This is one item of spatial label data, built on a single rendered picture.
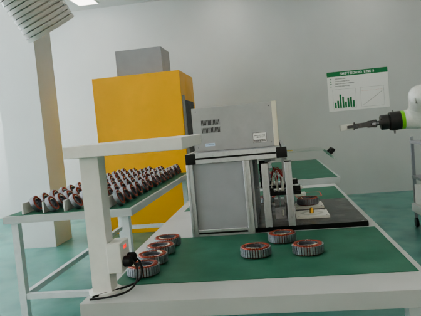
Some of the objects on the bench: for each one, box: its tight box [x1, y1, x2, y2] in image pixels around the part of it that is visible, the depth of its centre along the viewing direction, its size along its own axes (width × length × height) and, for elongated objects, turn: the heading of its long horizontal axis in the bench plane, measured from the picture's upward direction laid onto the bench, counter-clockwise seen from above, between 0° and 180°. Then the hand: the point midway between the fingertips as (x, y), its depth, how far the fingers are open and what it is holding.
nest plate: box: [295, 201, 325, 210], centre depth 250 cm, size 15×15×1 cm
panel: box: [250, 159, 261, 228], centre depth 241 cm, size 1×66×30 cm
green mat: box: [117, 226, 419, 285], centre depth 178 cm, size 94×61×1 cm
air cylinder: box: [275, 204, 286, 219], centre depth 228 cm, size 5×8×6 cm
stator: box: [297, 196, 319, 206], centre depth 250 cm, size 11×11×4 cm
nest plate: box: [295, 209, 330, 219], centre depth 226 cm, size 15×15×1 cm
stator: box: [292, 239, 325, 256], centre depth 171 cm, size 11×11×4 cm
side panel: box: [186, 160, 256, 237], centre depth 211 cm, size 28×3×32 cm
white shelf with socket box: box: [63, 134, 202, 301], centre depth 155 cm, size 35×37×46 cm
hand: (346, 126), depth 243 cm, fingers closed
